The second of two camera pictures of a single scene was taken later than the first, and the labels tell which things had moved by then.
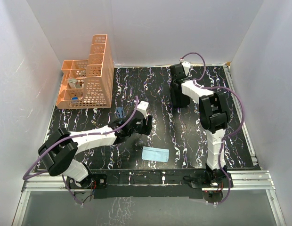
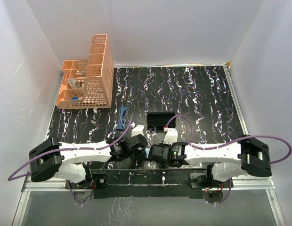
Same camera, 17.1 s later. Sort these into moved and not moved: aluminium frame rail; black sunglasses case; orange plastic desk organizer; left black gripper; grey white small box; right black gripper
Moved: black sunglasses case; right black gripper; left black gripper
Not moved: orange plastic desk organizer; aluminium frame rail; grey white small box
